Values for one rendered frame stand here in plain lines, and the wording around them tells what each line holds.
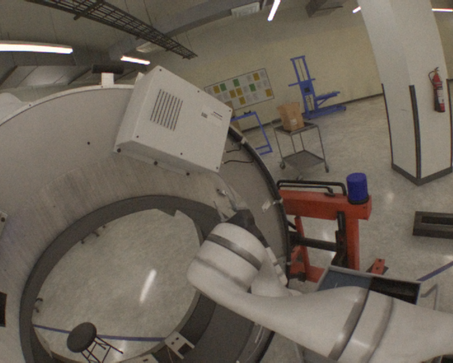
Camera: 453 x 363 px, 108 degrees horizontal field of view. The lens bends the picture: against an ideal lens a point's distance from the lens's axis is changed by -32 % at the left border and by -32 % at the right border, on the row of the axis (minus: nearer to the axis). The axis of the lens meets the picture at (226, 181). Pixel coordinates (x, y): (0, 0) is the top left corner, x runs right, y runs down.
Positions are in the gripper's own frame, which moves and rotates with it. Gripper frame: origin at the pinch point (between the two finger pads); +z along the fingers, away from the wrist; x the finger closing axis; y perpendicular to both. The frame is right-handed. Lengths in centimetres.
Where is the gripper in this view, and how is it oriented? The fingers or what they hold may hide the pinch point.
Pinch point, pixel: (219, 196)
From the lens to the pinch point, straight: 64.3
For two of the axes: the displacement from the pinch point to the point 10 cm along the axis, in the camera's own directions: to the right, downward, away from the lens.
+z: -4.6, -8.0, 3.9
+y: 6.0, 0.5, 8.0
